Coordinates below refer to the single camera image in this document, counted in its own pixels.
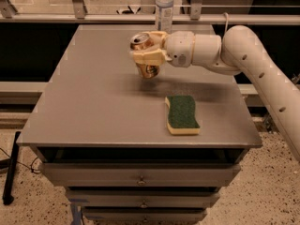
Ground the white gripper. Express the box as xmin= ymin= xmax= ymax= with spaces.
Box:
xmin=132 ymin=31 xmax=194 ymax=68

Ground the grey drawer cabinet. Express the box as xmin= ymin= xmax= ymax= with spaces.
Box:
xmin=16 ymin=23 xmax=263 ymax=225

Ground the black floor cable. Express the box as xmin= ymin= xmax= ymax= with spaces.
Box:
xmin=0 ymin=147 xmax=42 ymax=174

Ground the grey drawer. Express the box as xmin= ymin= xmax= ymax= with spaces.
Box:
xmin=66 ymin=190 xmax=220 ymax=208
xmin=39 ymin=163 xmax=240 ymax=188
xmin=82 ymin=207 xmax=206 ymax=222

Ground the metal railing frame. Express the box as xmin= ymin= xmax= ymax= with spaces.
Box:
xmin=0 ymin=0 xmax=300 ymax=25

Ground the white hanging cable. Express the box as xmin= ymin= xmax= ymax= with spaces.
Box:
xmin=221 ymin=12 xmax=231 ymax=36

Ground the green yellow sponge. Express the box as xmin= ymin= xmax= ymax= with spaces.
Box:
xmin=165 ymin=96 xmax=200 ymax=135

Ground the bottom grey drawer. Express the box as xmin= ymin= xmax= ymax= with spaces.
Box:
xmin=82 ymin=207 xmax=206 ymax=222

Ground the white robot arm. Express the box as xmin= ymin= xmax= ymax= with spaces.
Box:
xmin=130 ymin=25 xmax=300 ymax=160

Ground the top grey drawer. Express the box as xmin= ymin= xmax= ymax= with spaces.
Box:
xmin=39 ymin=163 xmax=240 ymax=188

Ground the orange soda can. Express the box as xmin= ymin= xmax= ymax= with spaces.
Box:
xmin=130 ymin=32 xmax=160 ymax=79

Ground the black bar on floor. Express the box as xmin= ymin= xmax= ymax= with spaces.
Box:
xmin=2 ymin=131 xmax=21 ymax=205

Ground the middle grey drawer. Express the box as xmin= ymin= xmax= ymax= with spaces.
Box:
xmin=66 ymin=190 xmax=220 ymax=208

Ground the clear plastic bottle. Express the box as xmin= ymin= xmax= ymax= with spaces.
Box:
xmin=155 ymin=0 xmax=173 ymax=33

